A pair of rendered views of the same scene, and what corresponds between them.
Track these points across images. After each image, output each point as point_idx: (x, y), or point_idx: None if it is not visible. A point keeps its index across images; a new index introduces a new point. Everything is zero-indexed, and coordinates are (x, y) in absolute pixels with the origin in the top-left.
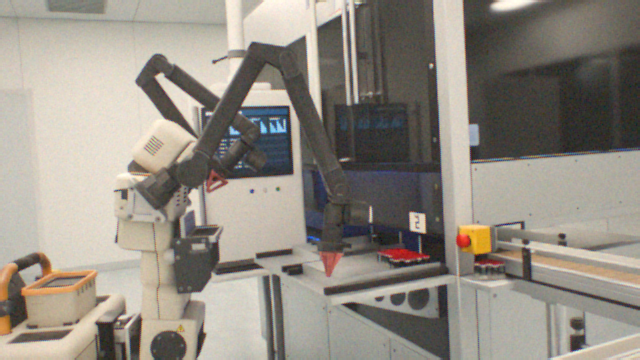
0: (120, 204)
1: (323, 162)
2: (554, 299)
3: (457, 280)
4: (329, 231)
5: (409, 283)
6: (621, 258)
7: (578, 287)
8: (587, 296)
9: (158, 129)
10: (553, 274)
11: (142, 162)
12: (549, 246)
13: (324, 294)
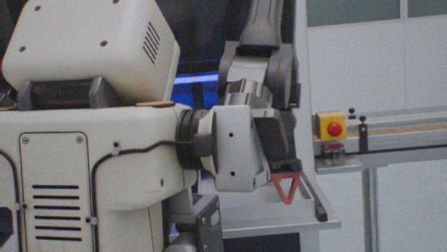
0: (160, 175)
1: (294, 57)
2: (392, 160)
3: (314, 173)
4: (292, 145)
5: (316, 186)
6: (423, 115)
7: (417, 143)
8: (425, 148)
9: (152, 9)
10: (391, 139)
11: (140, 80)
12: (352, 121)
13: (322, 221)
